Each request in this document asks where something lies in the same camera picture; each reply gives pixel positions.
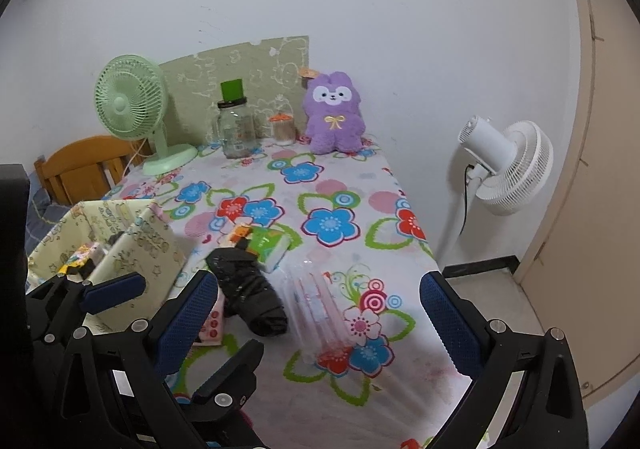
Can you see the small jar with orange lid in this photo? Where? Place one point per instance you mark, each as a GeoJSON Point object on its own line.
{"type": "Point", "coordinates": [282, 131]}

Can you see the pink dotted packet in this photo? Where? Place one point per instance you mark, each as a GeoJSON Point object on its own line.
{"type": "Point", "coordinates": [212, 324]}

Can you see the glass jar with black lid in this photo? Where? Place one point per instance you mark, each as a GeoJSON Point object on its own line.
{"type": "Point", "coordinates": [237, 134]}

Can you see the beige door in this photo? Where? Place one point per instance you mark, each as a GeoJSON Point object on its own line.
{"type": "Point", "coordinates": [600, 179]}

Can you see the floral tablecloth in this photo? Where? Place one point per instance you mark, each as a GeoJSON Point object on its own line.
{"type": "Point", "coordinates": [330, 189]}

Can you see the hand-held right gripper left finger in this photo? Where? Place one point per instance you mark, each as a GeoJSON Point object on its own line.
{"type": "Point", "coordinates": [187, 324]}

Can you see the grey plaid pillow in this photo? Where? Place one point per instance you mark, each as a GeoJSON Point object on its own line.
{"type": "Point", "coordinates": [42, 214]}

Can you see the yellow printed storage box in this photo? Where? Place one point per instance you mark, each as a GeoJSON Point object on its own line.
{"type": "Point", "coordinates": [145, 239]}

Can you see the green tissue pack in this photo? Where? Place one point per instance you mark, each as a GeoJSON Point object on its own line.
{"type": "Point", "coordinates": [270, 244]}

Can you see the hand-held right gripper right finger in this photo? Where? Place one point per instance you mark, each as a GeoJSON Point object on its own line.
{"type": "Point", "coordinates": [450, 329]}

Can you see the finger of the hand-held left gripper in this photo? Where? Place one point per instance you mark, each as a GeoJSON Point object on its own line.
{"type": "Point", "coordinates": [230, 371]}
{"type": "Point", "coordinates": [115, 290]}

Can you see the white standing fan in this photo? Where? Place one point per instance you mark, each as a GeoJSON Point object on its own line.
{"type": "Point", "coordinates": [520, 169]}

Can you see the green plastic cup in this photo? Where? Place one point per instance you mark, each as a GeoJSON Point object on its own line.
{"type": "Point", "coordinates": [232, 90]}

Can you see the black umbrella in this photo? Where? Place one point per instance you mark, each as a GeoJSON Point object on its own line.
{"type": "Point", "coordinates": [250, 294]}

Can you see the purple plush bunny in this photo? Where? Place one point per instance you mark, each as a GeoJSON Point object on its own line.
{"type": "Point", "coordinates": [332, 124]}

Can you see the green printed board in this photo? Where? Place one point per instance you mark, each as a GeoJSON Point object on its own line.
{"type": "Point", "coordinates": [210, 64]}

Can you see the green desk fan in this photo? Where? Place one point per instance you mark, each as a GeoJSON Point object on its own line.
{"type": "Point", "coordinates": [125, 104]}

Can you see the clear pink striped plastic bag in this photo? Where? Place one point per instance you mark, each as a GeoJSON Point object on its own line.
{"type": "Point", "coordinates": [315, 309]}

